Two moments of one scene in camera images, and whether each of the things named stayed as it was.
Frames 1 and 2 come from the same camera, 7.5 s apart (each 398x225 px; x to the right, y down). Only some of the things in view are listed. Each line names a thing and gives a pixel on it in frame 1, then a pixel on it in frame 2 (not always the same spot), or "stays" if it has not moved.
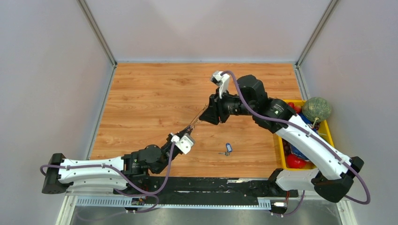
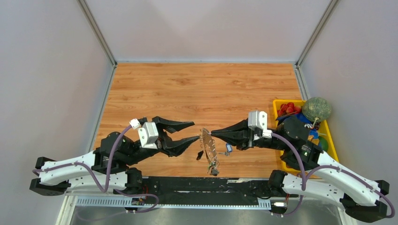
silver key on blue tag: x=226 y=153 stays
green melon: x=316 y=109 stays
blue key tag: x=229 y=147 stays
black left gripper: x=181 y=132 to x=172 y=148
